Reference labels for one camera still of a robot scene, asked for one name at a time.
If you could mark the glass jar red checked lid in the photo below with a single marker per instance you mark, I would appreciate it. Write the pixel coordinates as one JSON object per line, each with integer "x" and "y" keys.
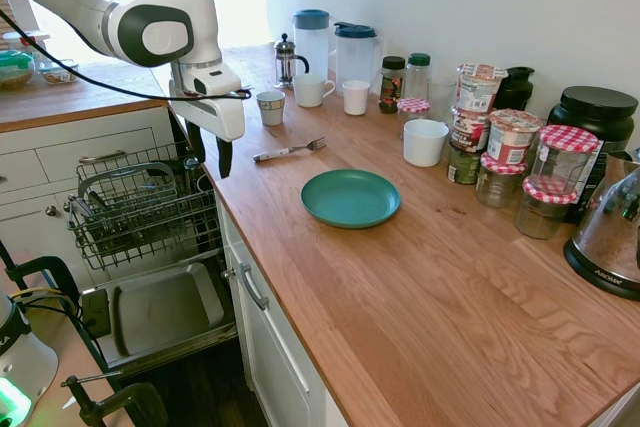
{"x": 497, "y": 182}
{"x": 413, "y": 107}
{"x": 542, "y": 214}
{"x": 562, "y": 159}

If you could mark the black C-clamp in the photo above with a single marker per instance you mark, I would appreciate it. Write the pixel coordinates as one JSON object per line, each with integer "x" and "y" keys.
{"x": 55, "y": 267}
{"x": 130, "y": 399}

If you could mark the clear bottle green lid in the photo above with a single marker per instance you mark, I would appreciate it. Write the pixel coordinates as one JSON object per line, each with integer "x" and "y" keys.
{"x": 418, "y": 77}

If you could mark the white corner drawer cabinet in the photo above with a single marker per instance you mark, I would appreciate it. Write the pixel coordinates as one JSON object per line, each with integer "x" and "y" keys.
{"x": 30, "y": 167}

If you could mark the tall clear pitcher blue lid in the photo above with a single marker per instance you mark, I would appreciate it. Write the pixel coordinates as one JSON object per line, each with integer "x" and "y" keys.
{"x": 311, "y": 42}

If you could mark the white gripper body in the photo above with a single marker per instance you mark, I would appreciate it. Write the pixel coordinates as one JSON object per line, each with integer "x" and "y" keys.
{"x": 215, "y": 114}

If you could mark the large black powder tub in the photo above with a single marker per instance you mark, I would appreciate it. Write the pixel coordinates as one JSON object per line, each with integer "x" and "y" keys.
{"x": 595, "y": 112}

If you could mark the white ceramic mug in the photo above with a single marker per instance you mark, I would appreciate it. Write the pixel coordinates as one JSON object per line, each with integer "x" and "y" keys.
{"x": 308, "y": 91}

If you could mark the small metal cabinet knob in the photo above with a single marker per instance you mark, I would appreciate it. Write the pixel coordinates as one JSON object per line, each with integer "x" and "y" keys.
{"x": 228, "y": 274}

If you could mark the grey plastic cutlery basket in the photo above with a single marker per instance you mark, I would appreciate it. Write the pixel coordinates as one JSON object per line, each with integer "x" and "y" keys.
{"x": 125, "y": 197}

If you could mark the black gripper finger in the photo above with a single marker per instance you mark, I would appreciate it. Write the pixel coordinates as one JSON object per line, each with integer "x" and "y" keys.
{"x": 198, "y": 144}
{"x": 226, "y": 159}

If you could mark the glass bowl green lid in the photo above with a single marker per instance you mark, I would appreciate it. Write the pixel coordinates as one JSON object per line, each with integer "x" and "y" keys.
{"x": 15, "y": 69}

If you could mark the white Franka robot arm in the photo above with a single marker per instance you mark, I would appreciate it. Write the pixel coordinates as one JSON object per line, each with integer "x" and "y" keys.
{"x": 165, "y": 37}

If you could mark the glass french press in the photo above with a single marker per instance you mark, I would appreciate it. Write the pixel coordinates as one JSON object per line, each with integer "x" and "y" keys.
{"x": 286, "y": 62}

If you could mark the spice jar black lid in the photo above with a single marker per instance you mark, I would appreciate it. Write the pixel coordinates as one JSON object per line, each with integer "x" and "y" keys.
{"x": 392, "y": 84}

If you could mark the large white cup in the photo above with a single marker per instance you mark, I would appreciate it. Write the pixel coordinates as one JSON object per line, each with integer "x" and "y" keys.
{"x": 425, "y": 144}

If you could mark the clear drinking glass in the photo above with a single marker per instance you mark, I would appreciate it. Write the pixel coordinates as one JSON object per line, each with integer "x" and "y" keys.
{"x": 443, "y": 97}

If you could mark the stainless steel electric kettle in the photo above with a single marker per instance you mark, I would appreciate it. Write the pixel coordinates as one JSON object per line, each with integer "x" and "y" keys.
{"x": 605, "y": 232}

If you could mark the clear pitcher dark spouted lid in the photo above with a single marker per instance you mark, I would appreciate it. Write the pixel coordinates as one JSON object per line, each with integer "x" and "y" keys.
{"x": 356, "y": 54}

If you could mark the white paper cup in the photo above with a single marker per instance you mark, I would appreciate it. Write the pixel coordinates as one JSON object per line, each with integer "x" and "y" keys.
{"x": 356, "y": 98}

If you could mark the teal green plate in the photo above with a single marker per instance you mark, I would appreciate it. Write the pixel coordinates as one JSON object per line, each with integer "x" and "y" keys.
{"x": 350, "y": 197}

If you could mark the clear container red lid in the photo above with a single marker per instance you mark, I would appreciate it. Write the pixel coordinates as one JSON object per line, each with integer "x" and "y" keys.
{"x": 27, "y": 42}

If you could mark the white under-counter cabinet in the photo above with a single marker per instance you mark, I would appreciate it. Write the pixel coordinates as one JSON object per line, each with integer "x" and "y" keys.
{"x": 280, "y": 347}

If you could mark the small glass food container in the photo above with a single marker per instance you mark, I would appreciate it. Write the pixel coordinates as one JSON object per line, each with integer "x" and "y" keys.
{"x": 59, "y": 73}

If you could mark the black shaker bottle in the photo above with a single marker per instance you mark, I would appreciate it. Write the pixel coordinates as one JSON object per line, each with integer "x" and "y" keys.
{"x": 515, "y": 87}

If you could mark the upturned white yogurt tub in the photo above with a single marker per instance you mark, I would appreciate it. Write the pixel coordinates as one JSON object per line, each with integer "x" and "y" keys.
{"x": 480, "y": 87}

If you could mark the pink lidded food tub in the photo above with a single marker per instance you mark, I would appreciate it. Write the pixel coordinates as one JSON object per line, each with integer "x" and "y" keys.
{"x": 511, "y": 139}

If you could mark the red printed ice cream tub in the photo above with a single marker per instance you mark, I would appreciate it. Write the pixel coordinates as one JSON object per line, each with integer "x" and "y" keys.
{"x": 470, "y": 129}

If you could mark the robot mounting table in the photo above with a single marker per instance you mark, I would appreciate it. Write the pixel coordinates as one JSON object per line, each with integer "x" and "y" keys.
{"x": 70, "y": 352}

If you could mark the small patterned white cup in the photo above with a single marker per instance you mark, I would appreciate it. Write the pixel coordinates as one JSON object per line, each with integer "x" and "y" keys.
{"x": 270, "y": 108}

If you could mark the stainless dishwasher door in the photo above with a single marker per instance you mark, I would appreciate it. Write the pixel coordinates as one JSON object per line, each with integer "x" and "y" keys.
{"x": 165, "y": 307}

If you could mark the round metal cabinet knob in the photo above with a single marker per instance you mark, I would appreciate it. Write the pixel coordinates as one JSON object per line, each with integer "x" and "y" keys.
{"x": 50, "y": 211}
{"x": 67, "y": 207}

